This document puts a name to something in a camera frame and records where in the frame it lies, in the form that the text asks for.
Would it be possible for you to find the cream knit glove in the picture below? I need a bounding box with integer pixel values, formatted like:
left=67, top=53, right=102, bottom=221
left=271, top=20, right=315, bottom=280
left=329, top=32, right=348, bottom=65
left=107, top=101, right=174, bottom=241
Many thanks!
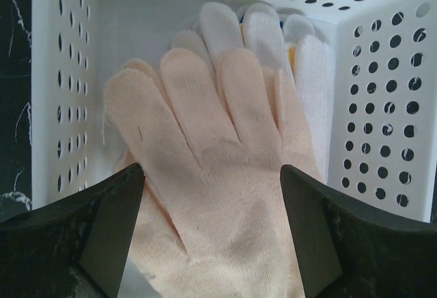
left=104, top=49, right=319, bottom=297

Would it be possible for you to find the orange dotted glove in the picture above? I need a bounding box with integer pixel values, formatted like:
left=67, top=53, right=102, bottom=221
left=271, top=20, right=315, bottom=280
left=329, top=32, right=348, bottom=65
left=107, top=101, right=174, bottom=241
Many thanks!
left=171, top=2, right=335, bottom=183

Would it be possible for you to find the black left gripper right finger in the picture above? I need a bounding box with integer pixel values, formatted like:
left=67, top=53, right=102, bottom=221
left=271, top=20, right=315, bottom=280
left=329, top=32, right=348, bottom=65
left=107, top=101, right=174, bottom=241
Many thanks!
left=280, top=165, right=436, bottom=297

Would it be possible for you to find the white plastic storage basket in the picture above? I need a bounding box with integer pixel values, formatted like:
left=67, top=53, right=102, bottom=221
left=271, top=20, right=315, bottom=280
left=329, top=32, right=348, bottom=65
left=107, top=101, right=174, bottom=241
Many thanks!
left=30, top=0, right=436, bottom=221

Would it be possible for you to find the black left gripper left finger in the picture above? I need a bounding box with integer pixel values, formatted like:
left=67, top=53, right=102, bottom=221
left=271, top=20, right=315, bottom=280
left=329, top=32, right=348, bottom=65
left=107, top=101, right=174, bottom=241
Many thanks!
left=1, top=163, right=144, bottom=297

